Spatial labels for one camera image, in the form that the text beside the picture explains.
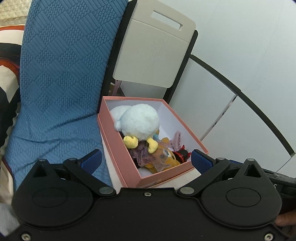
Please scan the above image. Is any pink plush toy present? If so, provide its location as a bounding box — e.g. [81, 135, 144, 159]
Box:
[169, 131, 182, 151]

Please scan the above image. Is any orange plush dog blue shirt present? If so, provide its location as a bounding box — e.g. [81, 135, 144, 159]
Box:
[145, 138, 172, 173]

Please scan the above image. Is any white blue plush duck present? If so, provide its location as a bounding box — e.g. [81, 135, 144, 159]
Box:
[110, 103, 160, 154]

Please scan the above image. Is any person's right hand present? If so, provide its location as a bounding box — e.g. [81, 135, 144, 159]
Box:
[275, 210, 296, 227]

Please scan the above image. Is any red black lion figurine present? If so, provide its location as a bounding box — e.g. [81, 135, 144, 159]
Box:
[173, 145, 191, 164]

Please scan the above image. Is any small brown bear plush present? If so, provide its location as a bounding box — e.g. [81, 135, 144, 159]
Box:
[162, 148, 180, 167]

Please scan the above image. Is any pink cardboard box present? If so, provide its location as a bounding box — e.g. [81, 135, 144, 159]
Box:
[97, 96, 208, 191]

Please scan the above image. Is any blue quilted bedspread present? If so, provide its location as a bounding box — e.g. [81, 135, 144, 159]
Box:
[4, 1, 127, 189]

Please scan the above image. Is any black white plush pillow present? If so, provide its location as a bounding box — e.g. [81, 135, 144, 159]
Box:
[1, 25, 25, 239]

